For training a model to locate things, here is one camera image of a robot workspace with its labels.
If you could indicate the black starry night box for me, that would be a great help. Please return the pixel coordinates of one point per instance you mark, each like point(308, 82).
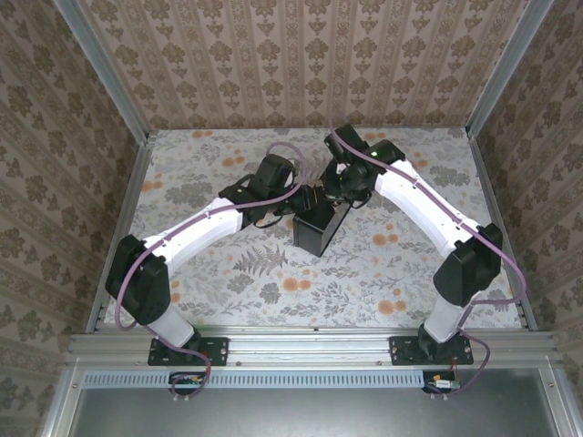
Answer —
point(314, 232)

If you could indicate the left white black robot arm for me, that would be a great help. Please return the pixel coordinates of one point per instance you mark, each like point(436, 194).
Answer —
point(141, 282)

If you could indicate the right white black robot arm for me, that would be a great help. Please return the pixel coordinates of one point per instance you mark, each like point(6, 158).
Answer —
point(469, 268)

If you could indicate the floral table cover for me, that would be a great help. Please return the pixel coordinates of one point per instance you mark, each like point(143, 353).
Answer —
point(319, 273)

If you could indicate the grey metal panel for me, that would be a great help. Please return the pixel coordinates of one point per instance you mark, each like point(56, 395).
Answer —
point(319, 414)

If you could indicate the aluminium side rail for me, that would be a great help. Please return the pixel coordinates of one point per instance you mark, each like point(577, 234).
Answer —
point(129, 205)
point(489, 191)

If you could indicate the long aluminium base rail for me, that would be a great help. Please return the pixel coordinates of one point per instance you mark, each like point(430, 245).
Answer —
point(309, 346)

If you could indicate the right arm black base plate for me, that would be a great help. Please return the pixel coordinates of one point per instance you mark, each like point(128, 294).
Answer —
point(401, 350)

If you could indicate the aluminium corner post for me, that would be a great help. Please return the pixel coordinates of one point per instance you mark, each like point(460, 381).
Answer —
point(506, 68)
point(104, 73)

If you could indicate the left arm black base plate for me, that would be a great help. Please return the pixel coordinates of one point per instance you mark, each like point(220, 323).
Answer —
point(218, 350)

